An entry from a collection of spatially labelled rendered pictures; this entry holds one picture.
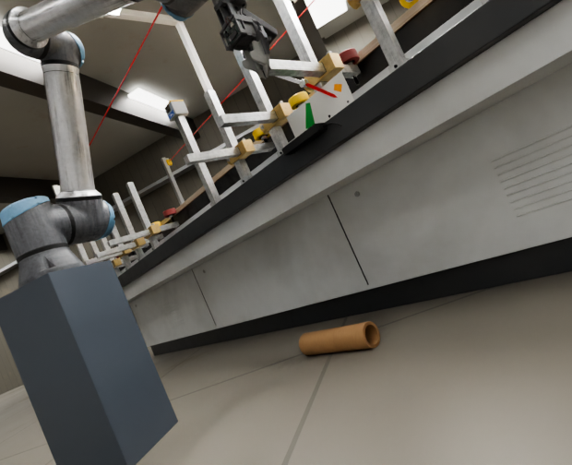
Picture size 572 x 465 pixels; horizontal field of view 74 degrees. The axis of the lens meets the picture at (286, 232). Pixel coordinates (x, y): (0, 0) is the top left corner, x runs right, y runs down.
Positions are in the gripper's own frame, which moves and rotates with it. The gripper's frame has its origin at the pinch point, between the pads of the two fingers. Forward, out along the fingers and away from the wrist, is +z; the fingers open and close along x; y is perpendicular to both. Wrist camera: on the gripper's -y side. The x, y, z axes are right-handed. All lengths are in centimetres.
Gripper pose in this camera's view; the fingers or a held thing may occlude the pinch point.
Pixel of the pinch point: (267, 74)
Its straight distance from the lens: 108.2
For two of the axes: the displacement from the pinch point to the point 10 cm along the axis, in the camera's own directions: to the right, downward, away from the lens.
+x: 6.2, -3.0, -7.3
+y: -6.9, 2.4, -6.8
